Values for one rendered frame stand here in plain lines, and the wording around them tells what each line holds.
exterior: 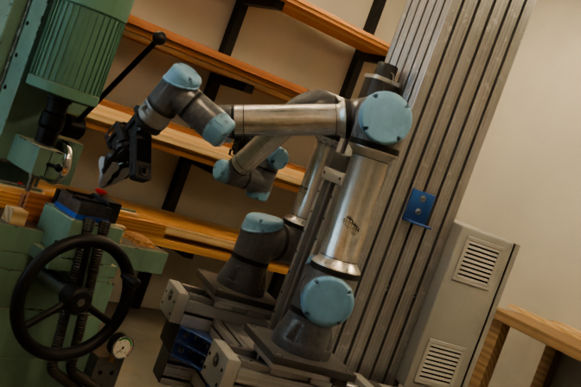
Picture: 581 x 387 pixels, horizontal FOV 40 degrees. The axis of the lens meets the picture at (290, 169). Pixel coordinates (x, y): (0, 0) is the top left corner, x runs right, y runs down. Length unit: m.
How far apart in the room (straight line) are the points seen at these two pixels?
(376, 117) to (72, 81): 0.71
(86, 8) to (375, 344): 1.15
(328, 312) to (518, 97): 3.59
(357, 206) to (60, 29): 0.80
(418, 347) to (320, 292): 0.56
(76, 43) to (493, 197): 3.58
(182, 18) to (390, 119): 3.14
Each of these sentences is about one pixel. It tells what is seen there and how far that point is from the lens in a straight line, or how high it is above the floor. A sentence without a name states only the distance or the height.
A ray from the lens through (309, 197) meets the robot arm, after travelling 2.45.
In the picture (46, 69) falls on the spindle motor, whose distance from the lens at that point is 1.97.
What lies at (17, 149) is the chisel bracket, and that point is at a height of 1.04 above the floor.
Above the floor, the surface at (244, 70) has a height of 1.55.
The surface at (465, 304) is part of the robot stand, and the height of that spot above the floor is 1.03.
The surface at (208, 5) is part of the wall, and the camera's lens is 4.86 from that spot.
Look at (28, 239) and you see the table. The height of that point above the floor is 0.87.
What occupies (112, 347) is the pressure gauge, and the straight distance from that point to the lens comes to 2.07.
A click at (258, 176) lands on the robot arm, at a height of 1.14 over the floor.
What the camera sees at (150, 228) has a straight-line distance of 2.27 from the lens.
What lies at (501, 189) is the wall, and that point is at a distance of 5.09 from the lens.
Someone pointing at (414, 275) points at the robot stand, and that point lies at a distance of 2.23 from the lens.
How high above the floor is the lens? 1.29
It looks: 2 degrees down
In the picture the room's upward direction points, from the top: 20 degrees clockwise
